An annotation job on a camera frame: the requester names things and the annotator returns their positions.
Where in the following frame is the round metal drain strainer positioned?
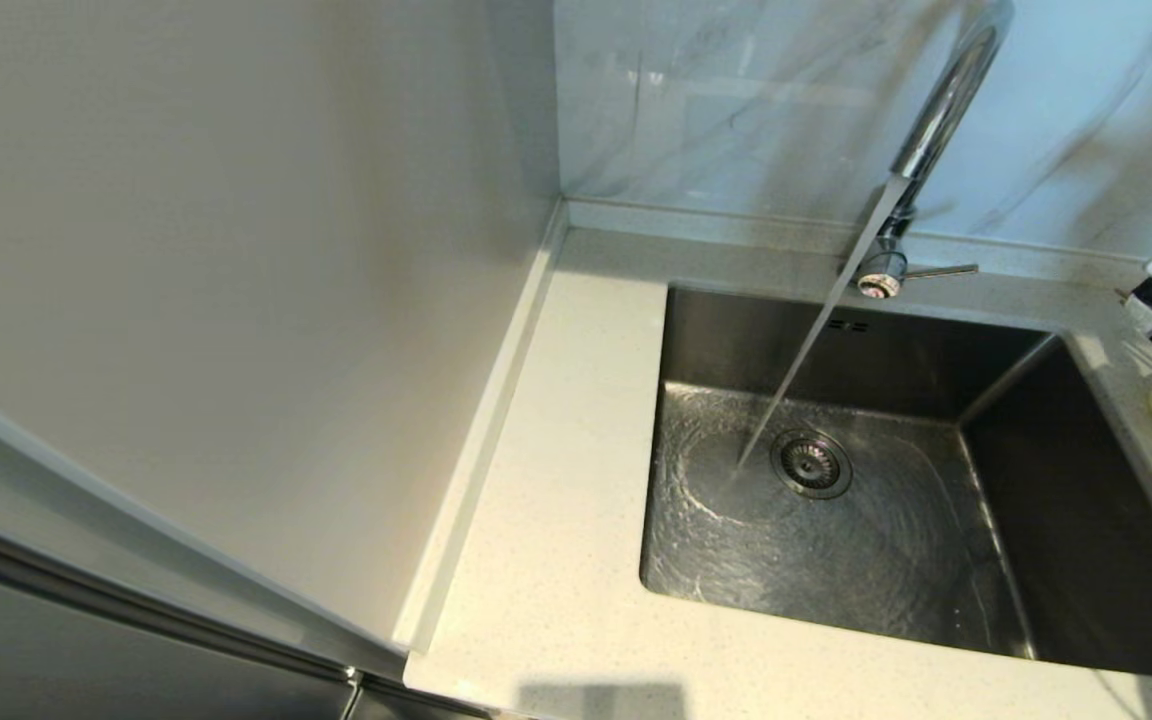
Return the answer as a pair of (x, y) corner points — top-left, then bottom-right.
(771, 429), (854, 500)

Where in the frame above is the stainless steel sink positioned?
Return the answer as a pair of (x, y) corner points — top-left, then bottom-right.
(639, 280), (1152, 683)

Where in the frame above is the grey refrigerator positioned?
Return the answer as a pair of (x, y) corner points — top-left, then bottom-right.
(0, 375), (497, 720)

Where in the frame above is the chrome gooseneck faucet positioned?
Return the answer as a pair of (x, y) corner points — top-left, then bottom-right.
(856, 0), (1017, 301)

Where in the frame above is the chrome refrigerator handle strip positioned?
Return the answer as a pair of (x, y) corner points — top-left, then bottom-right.
(0, 510), (369, 720)

